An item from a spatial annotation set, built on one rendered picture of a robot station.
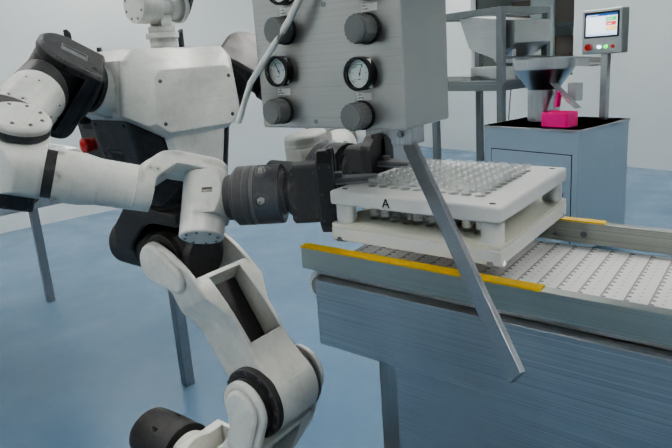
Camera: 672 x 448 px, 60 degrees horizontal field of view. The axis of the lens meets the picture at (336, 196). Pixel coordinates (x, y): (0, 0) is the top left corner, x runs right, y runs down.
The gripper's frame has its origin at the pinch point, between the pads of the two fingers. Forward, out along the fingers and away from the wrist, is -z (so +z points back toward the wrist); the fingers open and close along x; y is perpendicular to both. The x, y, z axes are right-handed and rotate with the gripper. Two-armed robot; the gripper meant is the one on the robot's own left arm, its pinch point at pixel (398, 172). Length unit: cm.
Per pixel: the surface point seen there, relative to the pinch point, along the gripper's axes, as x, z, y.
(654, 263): 11.6, -35.4, -9.1
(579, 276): 11.4, -29.7, 0.7
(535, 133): 29, 98, -236
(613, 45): -16, 69, -271
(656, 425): 20.0, -43.2, 14.0
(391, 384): 45.5, 11.4, -7.1
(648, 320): 8.9, -42.2, 14.1
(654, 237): 8.9, -34.4, -12.1
